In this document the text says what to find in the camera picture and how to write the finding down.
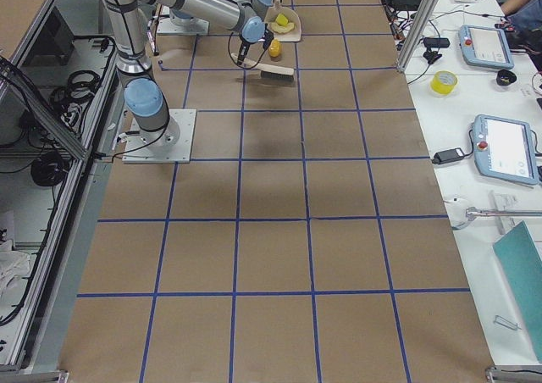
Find aluminium frame post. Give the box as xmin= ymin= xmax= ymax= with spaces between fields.
xmin=396 ymin=0 xmax=439 ymax=73

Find blue teach pendant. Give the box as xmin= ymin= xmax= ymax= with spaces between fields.
xmin=472 ymin=114 xmax=539 ymax=186
xmin=458 ymin=25 xmax=514 ymax=69

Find black power adapter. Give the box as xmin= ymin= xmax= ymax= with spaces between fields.
xmin=431 ymin=147 xmax=466 ymax=165

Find beige brush black bristles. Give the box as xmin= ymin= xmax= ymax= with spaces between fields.
xmin=230 ymin=53 xmax=295 ymax=82

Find white crumpled cloth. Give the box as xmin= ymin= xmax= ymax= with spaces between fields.
xmin=0 ymin=211 xmax=30 ymax=312

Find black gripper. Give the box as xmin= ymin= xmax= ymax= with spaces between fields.
xmin=237 ymin=36 xmax=252 ymax=61

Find small black bowl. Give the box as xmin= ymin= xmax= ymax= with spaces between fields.
xmin=495 ymin=69 xmax=517 ymax=87

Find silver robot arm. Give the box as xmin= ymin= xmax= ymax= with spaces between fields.
xmin=101 ymin=0 xmax=274 ymax=148
xmin=169 ymin=0 xmax=272 ymax=30

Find far blue teach pendant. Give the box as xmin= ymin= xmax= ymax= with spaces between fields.
xmin=458 ymin=25 xmax=514 ymax=69

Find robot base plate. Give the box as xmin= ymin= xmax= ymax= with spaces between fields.
xmin=157 ymin=18 xmax=209 ymax=36
xmin=121 ymin=109 xmax=196 ymax=164

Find teal board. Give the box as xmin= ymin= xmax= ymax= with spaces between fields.
xmin=493 ymin=221 xmax=541 ymax=362

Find near blue teach pendant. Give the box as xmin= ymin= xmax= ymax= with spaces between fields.
xmin=472 ymin=114 xmax=539 ymax=186

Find yellow tape roll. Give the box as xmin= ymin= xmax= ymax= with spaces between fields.
xmin=430 ymin=70 xmax=458 ymax=96

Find beige plastic dustpan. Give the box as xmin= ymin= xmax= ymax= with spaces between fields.
xmin=264 ymin=0 xmax=301 ymax=42

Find yellow green sponge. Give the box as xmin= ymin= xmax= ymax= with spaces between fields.
xmin=274 ymin=13 xmax=289 ymax=26

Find yellow toy lemon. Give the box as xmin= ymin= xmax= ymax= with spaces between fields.
xmin=268 ymin=39 xmax=282 ymax=58

